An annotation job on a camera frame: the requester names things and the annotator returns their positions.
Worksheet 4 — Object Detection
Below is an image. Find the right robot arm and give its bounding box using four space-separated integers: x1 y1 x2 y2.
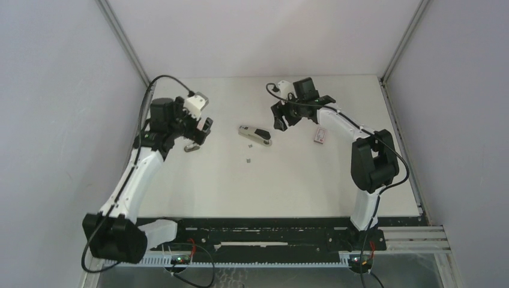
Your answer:
265 77 401 250

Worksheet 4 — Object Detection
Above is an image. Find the grey black long stapler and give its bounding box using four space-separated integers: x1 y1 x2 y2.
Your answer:
238 125 273 147

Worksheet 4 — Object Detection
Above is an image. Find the right aluminium frame post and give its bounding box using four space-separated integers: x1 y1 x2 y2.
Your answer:
379 0 432 96

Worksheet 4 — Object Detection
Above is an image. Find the small pink white stapler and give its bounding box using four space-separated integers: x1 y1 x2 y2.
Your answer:
196 120 205 131

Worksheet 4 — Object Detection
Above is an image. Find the white cable duct rail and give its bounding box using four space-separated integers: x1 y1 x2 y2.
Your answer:
117 254 351 268

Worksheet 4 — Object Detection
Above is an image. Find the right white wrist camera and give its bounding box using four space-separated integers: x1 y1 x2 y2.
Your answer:
276 80 294 100

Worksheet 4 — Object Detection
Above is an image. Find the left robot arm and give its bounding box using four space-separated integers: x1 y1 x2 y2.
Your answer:
82 94 213 264

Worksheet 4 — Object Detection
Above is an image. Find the left controller board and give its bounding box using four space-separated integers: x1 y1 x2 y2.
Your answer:
171 256 191 265

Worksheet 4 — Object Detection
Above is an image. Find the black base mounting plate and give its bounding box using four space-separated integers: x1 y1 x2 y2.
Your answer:
135 216 428 266

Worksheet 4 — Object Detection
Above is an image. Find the small beige stapler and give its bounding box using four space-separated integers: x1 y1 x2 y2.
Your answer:
184 143 200 153

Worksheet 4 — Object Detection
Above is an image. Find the closed red staple box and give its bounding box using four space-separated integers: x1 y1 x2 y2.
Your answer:
313 127 327 144

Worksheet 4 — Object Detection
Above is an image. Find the left black camera cable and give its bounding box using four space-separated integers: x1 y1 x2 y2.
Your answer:
81 74 196 274

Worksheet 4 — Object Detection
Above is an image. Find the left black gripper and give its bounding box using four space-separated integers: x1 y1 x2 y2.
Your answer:
169 97 212 146

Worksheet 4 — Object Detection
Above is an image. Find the aluminium frame post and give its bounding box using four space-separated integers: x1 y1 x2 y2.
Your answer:
95 0 154 114
379 0 432 96

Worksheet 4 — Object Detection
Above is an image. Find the left aluminium frame post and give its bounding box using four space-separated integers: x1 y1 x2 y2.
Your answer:
95 0 154 114

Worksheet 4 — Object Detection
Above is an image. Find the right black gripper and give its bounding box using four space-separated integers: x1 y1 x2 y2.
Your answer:
271 93 304 131

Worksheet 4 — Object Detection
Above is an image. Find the controller board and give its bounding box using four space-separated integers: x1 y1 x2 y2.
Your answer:
348 255 373 274
171 256 191 265

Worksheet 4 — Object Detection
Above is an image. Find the right controller board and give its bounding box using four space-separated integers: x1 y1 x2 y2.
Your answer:
348 255 373 274

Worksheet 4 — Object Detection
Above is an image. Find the black camera cable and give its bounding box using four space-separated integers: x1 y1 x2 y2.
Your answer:
81 74 196 274
265 82 411 288

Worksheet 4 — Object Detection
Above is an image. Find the right black camera cable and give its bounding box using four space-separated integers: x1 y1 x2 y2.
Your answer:
265 82 411 288

